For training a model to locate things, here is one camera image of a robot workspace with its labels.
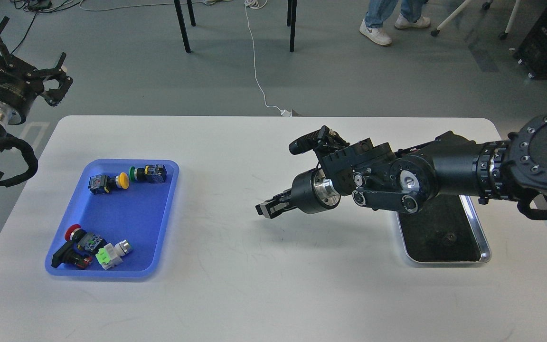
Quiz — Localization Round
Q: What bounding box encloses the white sneaker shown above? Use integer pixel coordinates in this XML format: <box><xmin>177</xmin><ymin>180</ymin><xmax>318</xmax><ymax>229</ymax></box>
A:
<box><xmin>394</xmin><ymin>14</ymin><xmax>431</xmax><ymax>30</ymax></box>
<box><xmin>359</xmin><ymin>21</ymin><xmax>393</xmax><ymax>46</ymax></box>

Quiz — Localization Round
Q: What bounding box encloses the black cable on floor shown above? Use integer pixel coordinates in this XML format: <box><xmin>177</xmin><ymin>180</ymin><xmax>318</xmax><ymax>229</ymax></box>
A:
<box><xmin>10</xmin><ymin>0</ymin><xmax>79</xmax><ymax>55</ymax></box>

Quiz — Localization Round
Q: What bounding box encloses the green push button switch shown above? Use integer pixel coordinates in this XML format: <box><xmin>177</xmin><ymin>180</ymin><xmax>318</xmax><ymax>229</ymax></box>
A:
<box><xmin>128</xmin><ymin>164</ymin><xmax>167</xmax><ymax>184</ymax></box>

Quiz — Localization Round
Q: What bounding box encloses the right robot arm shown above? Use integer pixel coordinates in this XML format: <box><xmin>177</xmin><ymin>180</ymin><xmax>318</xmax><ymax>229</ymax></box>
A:
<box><xmin>256</xmin><ymin>114</ymin><xmax>547</xmax><ymax>220</ymax></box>

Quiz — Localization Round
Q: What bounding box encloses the blue plastic tray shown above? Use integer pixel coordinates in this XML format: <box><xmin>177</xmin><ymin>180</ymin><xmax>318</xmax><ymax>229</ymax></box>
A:
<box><xmin>44</xmin><ymin>159</ymin><xmax>179</xmax><ymax>279</ymax></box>

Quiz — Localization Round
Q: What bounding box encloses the yellow push button switch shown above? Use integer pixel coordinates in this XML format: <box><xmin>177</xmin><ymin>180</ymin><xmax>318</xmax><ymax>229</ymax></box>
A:
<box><xmin>88</xmin><ymin>172</ymin><xmax>130</xmax><ymax>194</ymax></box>

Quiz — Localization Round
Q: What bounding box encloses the black table leg right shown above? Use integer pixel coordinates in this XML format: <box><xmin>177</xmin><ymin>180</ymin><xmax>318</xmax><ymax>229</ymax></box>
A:
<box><xmin>286</xmin><ymin>0</ymin><xmax>298</xmax><ymax>53</ymax></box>

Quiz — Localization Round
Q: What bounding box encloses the white cable on floor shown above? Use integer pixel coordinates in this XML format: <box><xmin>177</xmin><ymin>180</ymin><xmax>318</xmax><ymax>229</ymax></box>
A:
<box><xmin>244</xmin><ymin>0</ymin><xmax>292</xmax><ymax>116</ymax></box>

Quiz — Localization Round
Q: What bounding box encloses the metal tray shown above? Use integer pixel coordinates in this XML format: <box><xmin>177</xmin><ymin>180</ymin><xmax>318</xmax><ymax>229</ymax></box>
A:
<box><xmin>396</xmin><ymin>195</ymin><xmax>492</xmax><ymax>267</ymax></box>

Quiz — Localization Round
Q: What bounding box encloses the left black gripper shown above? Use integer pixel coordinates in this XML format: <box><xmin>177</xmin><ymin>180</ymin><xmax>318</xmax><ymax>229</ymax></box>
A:
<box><xmin>0</xmin><ymin>16</ymin><xmax>74</xmax><ymax>126</ymax></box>

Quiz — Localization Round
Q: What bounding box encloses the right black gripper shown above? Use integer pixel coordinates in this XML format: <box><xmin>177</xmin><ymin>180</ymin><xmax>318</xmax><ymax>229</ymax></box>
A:
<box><xmin>255</xmin><ymin>169</ymin><xmax>341</xmax><ymax>219</ymax></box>

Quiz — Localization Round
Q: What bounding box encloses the black selector switch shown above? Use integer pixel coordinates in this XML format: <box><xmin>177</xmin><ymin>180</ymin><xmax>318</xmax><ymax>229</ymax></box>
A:
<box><xmin>51</xmin><ymin>242</ymin><xmax>93</xmax><ymax>270</ymax></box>

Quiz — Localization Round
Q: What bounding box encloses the black table leg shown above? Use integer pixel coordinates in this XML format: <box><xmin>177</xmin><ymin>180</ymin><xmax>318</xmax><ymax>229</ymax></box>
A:
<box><xmin>286</xmin><ymin>0</ymin><xmax>298</xmax><ymax>53</ymax></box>
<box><xmin>173</xmin><ymin>0</ymin><xmax>196</xmax><ymax>54</ymax></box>

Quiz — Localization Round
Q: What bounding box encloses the red mushroom button switch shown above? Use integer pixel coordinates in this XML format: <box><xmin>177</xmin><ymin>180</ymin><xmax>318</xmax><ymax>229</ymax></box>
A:
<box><xmin>64</xmin><ymin>224</ymin><xmax>108</xmax><ymax>255</ymax></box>

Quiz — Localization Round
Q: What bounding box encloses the white chair base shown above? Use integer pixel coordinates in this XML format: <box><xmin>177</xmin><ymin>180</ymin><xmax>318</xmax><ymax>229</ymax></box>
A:
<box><xmin>430</xmin><ymin>0</ymin><xmax>523</xmax><ymax>40</ymax></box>

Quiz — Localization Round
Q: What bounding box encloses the white green button switch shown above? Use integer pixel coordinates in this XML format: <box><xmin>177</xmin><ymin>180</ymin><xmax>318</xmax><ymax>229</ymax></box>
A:
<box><xmin>95</xmin><ymin>240</ymin><xmax>133</xmax><ymax>270</ymax></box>

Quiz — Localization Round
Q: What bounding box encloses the black table leg left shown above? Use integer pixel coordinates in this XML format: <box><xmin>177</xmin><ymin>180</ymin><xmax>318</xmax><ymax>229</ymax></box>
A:
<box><xmin>173</xmin><ymin>0</ymin><xmax>196</xmax><ymax>54</ymax></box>

